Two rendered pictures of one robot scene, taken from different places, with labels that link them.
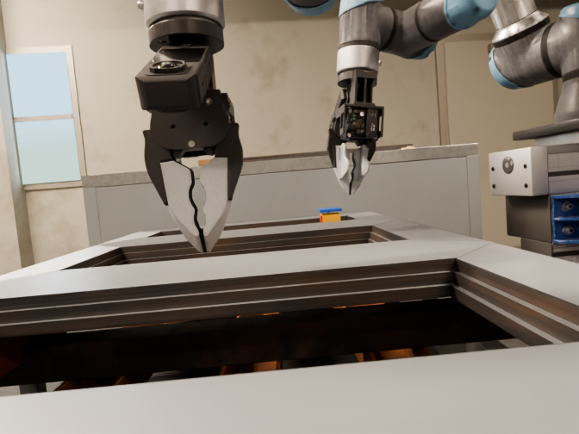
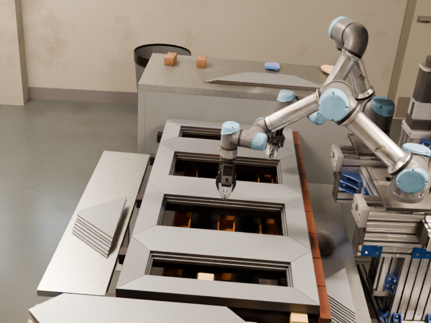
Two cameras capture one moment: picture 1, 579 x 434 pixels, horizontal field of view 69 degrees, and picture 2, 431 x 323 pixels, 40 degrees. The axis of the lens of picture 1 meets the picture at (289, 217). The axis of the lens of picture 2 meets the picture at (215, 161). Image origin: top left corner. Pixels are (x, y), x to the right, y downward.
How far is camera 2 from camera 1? 2.29 m
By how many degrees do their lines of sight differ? 24
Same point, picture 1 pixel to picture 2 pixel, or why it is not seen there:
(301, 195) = (256, 112)
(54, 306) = (182, 197)
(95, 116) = not seen: outside the picture
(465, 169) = not seen: hidden behind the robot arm
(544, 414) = (263, 243)
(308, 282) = (245, 202)
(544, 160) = (341, 161)
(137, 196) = (167, 99)
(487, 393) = (260, 240)
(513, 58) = not seen: hidden behind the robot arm
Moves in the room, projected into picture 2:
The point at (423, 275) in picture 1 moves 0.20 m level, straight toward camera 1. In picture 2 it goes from (274, 206) to (262, 228)
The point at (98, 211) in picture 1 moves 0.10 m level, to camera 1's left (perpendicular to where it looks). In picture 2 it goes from (145, 102) to (128, 101)
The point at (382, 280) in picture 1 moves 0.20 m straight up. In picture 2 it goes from (264, 206) to (269, 168)
